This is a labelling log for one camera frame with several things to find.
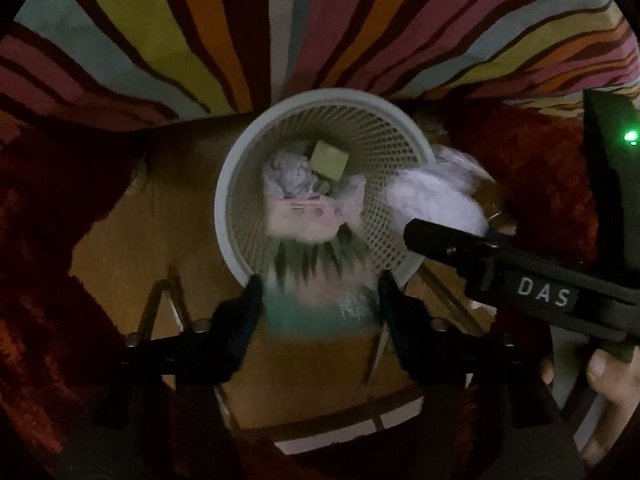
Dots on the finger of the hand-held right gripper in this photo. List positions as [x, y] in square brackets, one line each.
[445, 242]

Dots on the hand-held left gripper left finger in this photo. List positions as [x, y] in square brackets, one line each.
[250, 307]

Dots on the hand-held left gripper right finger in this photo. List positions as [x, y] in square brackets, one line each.
[392, 305]

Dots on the white paper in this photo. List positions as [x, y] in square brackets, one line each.
[435, 195]
[287, 175]

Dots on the white plastic bag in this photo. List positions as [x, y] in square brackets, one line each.
[350, 200]

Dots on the white mesh wastebasket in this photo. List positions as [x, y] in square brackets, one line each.
[385, 130]

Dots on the small green box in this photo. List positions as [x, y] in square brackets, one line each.
[329, 160]

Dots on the person's right hand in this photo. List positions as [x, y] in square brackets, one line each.
[622, 400]

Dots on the red shaggy rug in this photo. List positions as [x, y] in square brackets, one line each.
[40, 260]

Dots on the striped bed sheet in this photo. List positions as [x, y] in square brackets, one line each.
[150, 25]

